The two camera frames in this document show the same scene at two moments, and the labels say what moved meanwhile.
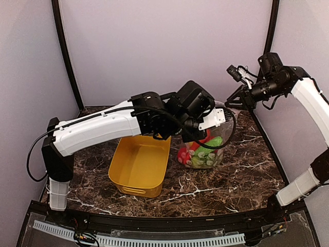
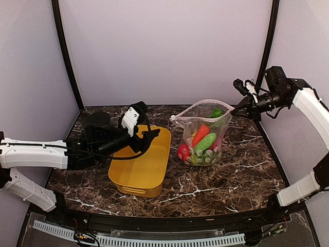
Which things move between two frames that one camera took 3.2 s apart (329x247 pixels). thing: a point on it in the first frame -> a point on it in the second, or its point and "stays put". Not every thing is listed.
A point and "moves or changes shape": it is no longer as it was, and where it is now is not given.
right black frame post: [271, 27] stays put
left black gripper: [197, 137] -> [140, 143]
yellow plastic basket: [138, 164] stays put
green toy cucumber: [202, 152] moves or changes shape
